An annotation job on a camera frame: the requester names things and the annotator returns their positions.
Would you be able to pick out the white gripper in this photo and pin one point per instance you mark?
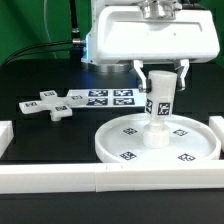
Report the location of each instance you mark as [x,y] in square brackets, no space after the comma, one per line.
[121,33]

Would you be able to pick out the white round table top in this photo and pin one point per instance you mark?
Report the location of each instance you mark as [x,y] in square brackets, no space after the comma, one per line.
[137,138]

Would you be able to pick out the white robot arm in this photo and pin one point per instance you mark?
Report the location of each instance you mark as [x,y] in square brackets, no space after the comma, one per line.
[151,9]

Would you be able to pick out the white marker sheet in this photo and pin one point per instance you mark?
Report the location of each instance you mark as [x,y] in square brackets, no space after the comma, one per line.
[117,98]

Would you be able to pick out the white cross-shaped table base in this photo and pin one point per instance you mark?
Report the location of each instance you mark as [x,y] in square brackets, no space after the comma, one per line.
[59,107]

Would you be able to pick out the white left side block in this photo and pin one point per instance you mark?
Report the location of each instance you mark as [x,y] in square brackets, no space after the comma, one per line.
[6,135]

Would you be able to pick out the white front rail right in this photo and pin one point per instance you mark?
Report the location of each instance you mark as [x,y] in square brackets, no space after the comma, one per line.
[183,175]

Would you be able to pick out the white rail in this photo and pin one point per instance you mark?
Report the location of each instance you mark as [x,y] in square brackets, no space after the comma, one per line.
[15,179]
[183,175]

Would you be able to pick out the white front rail left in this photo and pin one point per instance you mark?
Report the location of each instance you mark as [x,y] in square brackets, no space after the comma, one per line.
[15,179]

